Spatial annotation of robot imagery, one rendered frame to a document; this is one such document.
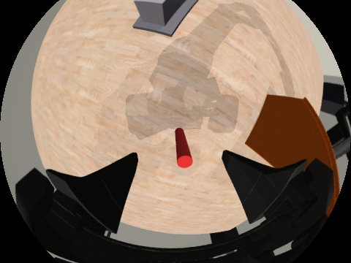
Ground red peg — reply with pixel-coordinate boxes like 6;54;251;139
175;128;192;167

